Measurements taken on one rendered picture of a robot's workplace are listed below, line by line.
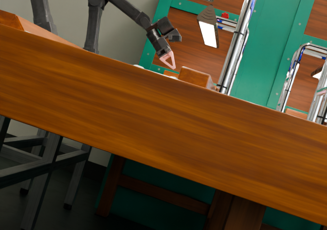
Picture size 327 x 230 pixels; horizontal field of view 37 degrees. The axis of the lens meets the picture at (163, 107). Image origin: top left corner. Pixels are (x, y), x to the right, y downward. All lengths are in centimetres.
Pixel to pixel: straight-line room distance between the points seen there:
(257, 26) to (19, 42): 196
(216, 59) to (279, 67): 34
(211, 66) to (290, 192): 190
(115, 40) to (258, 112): 277
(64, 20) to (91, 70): 280
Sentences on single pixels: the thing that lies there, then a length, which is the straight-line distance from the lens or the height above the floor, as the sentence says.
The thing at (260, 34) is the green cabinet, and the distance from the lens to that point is 272.
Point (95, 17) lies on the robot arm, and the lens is 231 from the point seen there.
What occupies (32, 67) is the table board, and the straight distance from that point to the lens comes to 90.
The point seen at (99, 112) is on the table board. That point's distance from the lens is 86.
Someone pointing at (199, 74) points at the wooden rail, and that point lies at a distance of 86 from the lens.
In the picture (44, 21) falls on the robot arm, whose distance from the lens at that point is 172.
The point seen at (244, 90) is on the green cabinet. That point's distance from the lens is 268.
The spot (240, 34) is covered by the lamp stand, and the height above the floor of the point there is 90.
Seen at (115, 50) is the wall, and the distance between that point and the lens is 353.
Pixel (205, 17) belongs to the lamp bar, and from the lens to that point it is 193.
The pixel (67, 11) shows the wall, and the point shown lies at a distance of 367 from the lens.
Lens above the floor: 70
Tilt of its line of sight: 1 degrees down
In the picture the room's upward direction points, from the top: 18 degrees clockwise
